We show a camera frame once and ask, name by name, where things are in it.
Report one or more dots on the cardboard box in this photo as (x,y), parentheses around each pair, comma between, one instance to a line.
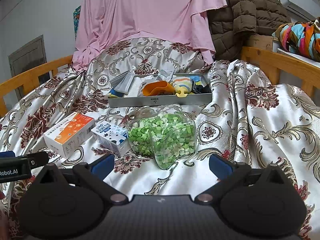
(263,42)

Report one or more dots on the pink draped sheet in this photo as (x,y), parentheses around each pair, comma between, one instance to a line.
(104,22)

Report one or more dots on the white cloth with blue print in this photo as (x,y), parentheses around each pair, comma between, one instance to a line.
(139,82)

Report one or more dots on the floral satin bedspread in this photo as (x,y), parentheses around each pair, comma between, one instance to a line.
(248,120)

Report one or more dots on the colourful wall poster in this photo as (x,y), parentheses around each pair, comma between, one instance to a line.
(76,17)

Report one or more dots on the brown quilted jacket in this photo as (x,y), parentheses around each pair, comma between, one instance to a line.
(231,25)

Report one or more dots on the white orange medicine box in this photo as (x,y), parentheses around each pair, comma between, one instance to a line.
(67,135)

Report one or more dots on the grey door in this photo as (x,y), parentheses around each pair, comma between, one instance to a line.
(31,55)

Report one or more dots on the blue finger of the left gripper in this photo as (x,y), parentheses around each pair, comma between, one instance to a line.
(7,154)

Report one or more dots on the white blue small box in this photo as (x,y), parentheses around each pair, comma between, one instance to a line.
(112,137)

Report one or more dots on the black patterned sock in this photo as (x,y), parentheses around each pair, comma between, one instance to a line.
(199,88)

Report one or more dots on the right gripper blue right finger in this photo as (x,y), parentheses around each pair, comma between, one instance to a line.
(221,167)

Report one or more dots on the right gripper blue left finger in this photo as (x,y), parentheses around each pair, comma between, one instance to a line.
(99,168)

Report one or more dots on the colourful patterned cloth bundle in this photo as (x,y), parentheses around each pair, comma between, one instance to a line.
(300,38)

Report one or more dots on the grey tray with cartoon picture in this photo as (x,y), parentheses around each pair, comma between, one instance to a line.
(191,99)

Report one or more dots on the grey cloth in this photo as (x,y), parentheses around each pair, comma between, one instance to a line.
(122,83)

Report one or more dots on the striped pastel towel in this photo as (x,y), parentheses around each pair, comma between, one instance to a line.
(182,86)

